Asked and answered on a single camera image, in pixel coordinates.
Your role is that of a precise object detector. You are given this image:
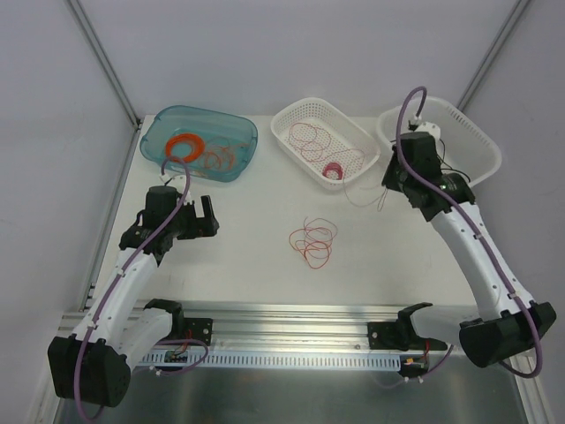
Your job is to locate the thin pink wire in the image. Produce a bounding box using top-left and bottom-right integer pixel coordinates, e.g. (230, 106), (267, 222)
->
(339, 176), (392, 212)
(287, 216), (339, 269)
(286, 121), (367, 164)

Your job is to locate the black USB cable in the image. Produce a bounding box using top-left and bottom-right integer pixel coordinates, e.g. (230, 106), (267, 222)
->
(436, 136), (473, 182)

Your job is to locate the orange thin wire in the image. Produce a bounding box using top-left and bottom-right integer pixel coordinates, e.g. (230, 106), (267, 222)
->
(207, 140), (248, 171)

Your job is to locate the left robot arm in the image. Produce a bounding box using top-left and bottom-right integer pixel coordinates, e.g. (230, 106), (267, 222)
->
(48, 185), (220, 407)

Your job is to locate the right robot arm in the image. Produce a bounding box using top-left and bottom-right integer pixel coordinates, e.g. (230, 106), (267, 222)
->
(377, 131), (557, 367)

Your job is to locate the teal transparent plastic bin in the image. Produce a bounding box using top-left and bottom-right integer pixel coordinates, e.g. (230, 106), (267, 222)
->
(139, 105), (258, 183)

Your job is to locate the white perforated plastic basket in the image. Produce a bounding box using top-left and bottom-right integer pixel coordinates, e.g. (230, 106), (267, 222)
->
(270, 97), (380, 192)

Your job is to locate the white translucent plastic tub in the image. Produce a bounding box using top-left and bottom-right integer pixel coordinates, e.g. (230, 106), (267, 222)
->
(375, 95), (503, 189)

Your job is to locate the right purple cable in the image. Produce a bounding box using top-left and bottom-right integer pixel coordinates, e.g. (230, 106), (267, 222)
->
(394, 87), (545, 379)

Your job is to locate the purple cable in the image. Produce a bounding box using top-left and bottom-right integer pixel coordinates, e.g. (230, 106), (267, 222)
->
(74, 155), (193, 420)
(394, 87), (545, 379)

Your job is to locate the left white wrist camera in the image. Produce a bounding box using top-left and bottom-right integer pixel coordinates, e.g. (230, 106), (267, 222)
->
(160, 173), (186, 190)

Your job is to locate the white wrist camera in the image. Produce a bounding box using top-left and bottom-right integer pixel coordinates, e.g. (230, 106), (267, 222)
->
(408, 115), (441, 140)
(160, 173), (186, 190)

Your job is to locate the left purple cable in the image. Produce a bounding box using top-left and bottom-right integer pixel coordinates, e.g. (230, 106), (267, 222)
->
(74, 155), (193, 420)

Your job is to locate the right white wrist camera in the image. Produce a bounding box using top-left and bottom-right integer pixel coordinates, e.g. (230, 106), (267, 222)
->
(408, 115), (441, 140)

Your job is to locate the orange coiled cable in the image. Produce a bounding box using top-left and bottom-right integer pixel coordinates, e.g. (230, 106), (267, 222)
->
(165, 132), (207, 163)

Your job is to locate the aluminium mounting rail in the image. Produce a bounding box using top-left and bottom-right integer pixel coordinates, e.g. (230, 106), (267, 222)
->
(59, 301), (478, 354)

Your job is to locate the white slotted cable duct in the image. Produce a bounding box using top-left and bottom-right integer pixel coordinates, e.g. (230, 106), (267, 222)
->
(139, 348), (401, 372)

